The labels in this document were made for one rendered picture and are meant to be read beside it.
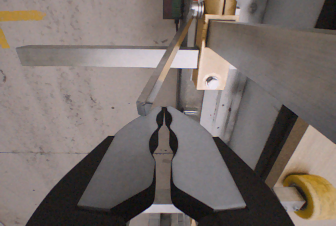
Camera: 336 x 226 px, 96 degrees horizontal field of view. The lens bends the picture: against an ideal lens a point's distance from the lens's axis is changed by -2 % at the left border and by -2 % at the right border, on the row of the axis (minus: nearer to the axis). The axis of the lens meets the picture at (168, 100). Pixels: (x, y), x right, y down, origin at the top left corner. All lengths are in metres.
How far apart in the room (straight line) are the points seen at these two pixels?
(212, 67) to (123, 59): 0.14
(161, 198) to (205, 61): 0.26
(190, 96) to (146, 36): 0.74
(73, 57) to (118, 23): 0.88
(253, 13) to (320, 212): 0.47
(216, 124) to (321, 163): 0.33
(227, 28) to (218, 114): 0.48
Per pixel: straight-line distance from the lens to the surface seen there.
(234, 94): 0.60
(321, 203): 0.42
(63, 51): 0.30
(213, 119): 0.63
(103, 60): 0.28
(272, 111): 0.48
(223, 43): 0.18
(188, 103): 0.48
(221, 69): 0.27
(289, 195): 0.41
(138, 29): 1.13
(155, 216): 2.54
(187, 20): 0.21
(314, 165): 0.47
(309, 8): 0.44
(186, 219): 0.55
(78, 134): 1.69
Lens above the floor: 1.11
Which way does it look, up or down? 61 degrees down
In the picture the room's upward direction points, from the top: 179 degrees clockwise
